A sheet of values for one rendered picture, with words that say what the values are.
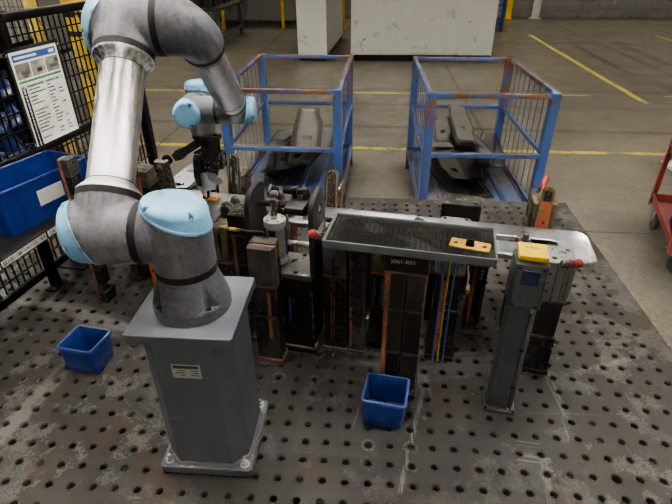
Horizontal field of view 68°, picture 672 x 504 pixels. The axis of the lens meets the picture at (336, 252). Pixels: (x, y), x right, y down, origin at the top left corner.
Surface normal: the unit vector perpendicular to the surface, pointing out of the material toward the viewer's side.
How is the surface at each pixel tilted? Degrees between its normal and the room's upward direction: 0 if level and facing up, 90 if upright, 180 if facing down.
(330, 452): 0
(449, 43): 90
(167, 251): 90
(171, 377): 90
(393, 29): 90
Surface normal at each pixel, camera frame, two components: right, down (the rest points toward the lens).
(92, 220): -0.02, -0.19
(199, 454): -0.04, 0.48
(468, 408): 0.00, -0.85
